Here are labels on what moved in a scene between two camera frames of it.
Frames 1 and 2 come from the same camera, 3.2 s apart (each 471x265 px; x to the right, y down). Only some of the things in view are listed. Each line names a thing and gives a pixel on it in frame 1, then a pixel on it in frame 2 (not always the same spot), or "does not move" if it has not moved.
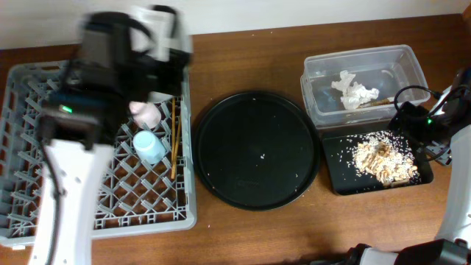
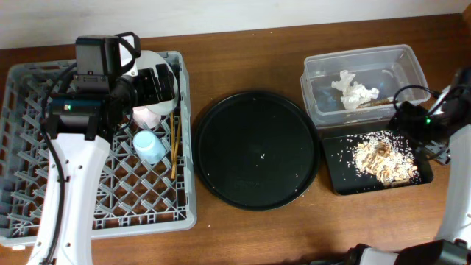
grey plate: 158,40 -> 148,59
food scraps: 386,157 does not move
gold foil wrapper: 375,102 does not move
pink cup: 145,114 does not move
